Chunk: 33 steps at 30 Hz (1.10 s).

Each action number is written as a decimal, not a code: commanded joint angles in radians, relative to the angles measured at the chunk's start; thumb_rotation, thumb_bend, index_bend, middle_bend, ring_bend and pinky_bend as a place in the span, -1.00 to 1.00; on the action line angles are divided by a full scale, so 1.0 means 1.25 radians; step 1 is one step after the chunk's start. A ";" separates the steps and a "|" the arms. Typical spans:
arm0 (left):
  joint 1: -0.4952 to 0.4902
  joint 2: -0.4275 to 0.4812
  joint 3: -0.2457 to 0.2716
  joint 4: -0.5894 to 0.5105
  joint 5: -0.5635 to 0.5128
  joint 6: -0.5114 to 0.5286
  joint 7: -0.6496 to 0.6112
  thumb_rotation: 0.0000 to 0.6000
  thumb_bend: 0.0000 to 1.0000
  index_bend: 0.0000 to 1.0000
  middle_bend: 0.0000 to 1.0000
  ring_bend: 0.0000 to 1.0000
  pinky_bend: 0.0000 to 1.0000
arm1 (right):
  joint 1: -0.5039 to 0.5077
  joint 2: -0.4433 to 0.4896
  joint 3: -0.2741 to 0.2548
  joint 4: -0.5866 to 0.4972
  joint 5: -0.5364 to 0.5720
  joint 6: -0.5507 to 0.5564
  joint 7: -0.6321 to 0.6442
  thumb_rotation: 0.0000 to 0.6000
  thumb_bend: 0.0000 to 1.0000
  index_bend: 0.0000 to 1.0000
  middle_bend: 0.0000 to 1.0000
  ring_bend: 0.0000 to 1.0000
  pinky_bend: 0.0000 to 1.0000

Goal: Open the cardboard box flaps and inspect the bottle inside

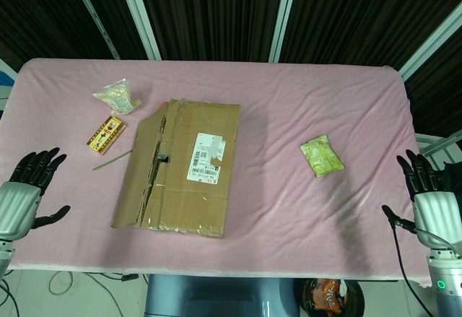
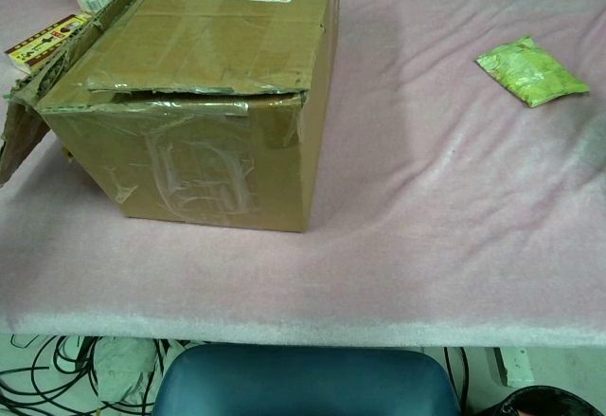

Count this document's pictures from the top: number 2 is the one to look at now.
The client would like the brown cardboard shipping box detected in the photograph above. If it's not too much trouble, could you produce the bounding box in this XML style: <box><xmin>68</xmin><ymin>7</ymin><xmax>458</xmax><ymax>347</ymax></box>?
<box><xmin>0</xmin><ymin>0</ymin><xmax>343</xmax><ymax>236</ymax></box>

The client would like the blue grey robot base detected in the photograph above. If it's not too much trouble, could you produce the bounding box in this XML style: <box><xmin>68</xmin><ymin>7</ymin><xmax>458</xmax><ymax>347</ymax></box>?
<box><xmin>151</xmin><ymin>343</ymin><xmax>463</xmax><ymax>416</ymax></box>

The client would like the pink foam table cover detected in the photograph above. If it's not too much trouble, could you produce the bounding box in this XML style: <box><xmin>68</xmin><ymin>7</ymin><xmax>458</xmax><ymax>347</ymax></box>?
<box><xmin>0</xmin><ymin>0</ymin><xmax>606</xmax><ymax>349</ymax></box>

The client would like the white crumpled plastic bag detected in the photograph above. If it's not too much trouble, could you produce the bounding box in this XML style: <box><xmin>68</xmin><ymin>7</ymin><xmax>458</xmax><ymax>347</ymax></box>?
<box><xmin>92</xmin><ymin>337</ymin><xmax>165</xmax><ymax>406</ymax></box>

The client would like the green yellow foil packet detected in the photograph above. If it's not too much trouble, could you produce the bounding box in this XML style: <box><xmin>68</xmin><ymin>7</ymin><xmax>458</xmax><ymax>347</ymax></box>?
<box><xmin>475</xmin><ymin>35</ymin><xmax>592</xmax><ymax>109</ymax></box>

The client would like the white table leg foot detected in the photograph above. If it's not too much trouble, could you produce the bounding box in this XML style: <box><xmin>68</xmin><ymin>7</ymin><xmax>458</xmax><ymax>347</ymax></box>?
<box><xmin>490</xmin><ymin>347</ymin><xmax>536</xmax><ymax>389</ymax></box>

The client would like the yellow red small carton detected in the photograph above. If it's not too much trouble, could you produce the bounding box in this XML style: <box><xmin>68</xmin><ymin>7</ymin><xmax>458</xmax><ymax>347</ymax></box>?
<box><xmin>3</xmin><ymin>11</ymin><xmax>94</xmax><ymax>76</ymax></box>

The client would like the black cable beside base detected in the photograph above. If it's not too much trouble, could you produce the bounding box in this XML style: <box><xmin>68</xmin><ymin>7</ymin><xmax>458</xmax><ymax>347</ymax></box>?
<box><xmin>442</xmin><ymin>347</ymin><xmax>471</xmax><ymax>391</ymax></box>

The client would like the black floor cable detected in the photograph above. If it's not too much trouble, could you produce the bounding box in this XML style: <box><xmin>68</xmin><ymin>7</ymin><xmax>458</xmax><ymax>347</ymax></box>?
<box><xmin>0</xmin><ymin>334</ymin><xmax>160</xmax><ymax>416</ymax></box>

